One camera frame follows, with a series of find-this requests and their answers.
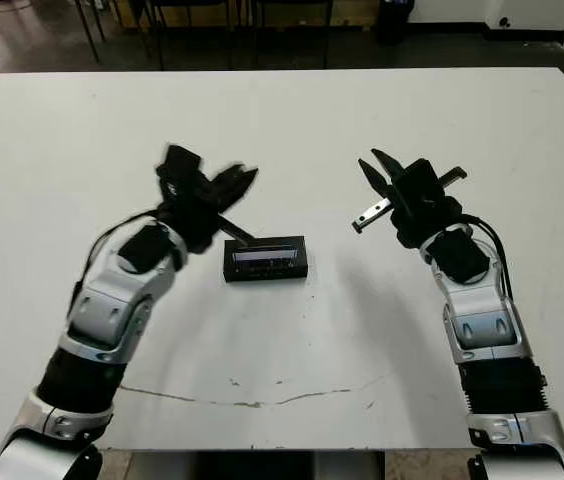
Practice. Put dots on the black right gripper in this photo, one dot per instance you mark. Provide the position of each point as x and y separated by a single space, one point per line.
427 220

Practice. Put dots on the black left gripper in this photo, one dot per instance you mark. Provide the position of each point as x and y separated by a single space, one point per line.
197 215

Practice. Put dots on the black box lid with print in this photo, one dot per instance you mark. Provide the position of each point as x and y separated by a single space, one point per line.
264 257

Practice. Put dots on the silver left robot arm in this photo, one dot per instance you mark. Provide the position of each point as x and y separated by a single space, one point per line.
107 320

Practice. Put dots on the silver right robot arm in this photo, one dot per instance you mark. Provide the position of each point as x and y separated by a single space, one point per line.
487 325

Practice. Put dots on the black box base white insert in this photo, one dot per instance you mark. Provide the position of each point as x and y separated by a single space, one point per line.
264 277

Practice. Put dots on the black waste bin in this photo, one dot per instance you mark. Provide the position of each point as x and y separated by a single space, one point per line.
395 21

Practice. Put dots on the black door stop knob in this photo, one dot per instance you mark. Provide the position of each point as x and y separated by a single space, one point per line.
504 22

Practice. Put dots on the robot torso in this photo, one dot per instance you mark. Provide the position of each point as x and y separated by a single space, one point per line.
257 467

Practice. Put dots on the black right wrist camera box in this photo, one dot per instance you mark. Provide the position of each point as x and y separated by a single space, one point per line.
419 187

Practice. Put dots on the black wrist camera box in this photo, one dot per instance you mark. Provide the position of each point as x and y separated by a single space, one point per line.
419 187
182 165

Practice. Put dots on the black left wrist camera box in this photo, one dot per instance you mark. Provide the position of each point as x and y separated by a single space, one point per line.
182 165

